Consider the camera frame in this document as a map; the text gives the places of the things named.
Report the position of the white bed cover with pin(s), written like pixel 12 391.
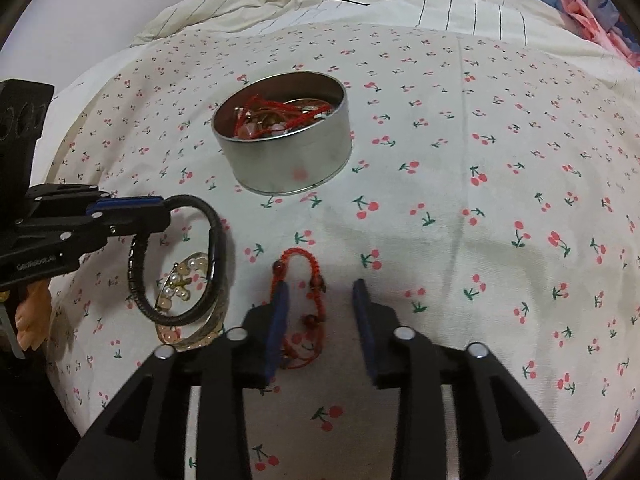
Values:
pixel 85 90

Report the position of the cherry print bed sheet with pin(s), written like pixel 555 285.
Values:
pixel 450 260

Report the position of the white striped quilt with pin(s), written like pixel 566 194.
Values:
pixel 450 10

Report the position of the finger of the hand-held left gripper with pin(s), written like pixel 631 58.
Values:
pixel 140 220
pixel 130 202

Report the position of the pink cloth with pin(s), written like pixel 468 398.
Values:
pixel 600 30

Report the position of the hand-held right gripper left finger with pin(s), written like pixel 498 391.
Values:
pixel 277 320

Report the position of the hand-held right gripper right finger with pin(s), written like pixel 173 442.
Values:
pixel 362 320

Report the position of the person's left hand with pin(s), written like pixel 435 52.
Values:
pixel 35 310

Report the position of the round silver tin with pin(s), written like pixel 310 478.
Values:
pixel 290 160

